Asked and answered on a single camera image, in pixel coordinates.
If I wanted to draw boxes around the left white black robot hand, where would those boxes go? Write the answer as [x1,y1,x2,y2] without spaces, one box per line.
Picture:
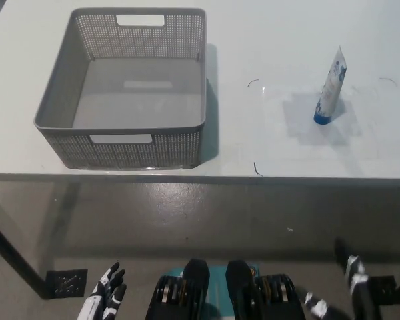
[76,261,128,320]

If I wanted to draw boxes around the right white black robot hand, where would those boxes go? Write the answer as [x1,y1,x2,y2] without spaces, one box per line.
[301,238,383,320]

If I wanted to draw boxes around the white blue shampoo tube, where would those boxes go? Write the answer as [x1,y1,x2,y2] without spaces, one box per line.
[313,45,348,125]

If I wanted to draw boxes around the black floor foot plate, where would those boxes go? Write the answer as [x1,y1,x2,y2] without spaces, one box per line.
[45,268,89,298]
[369,275,397,306]

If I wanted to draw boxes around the black teal robot body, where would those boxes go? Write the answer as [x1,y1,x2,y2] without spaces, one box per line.
[145,258,304,320]

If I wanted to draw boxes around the grey perforated plastic basket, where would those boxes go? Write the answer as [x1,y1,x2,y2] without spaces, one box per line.
[33,7,208,170]

